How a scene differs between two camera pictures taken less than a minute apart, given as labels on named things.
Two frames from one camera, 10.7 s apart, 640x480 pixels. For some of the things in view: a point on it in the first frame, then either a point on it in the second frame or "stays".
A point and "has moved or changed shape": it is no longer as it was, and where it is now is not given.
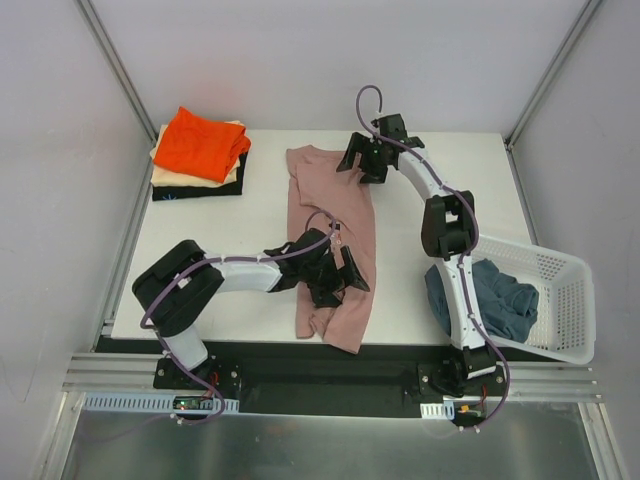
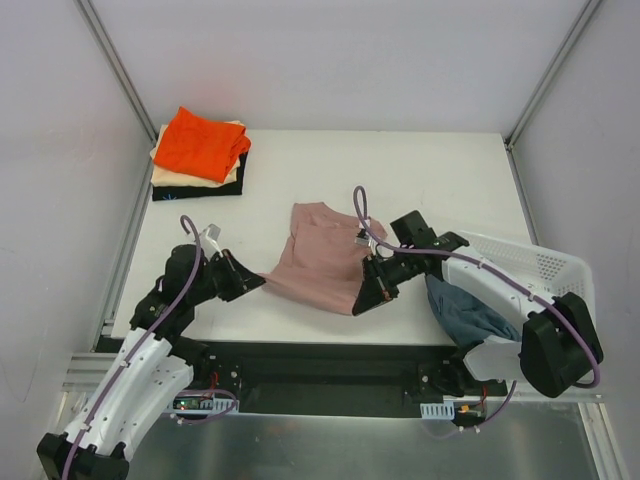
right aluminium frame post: (518, 125) stays
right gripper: (367, 157) to (376, 276)
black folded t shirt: (162, 193) stays
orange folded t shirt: (201, 147) stays
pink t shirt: (325, 197) has moved or changed shape
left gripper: (333, 277) to (227, 276)
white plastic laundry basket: (566, 325) stays
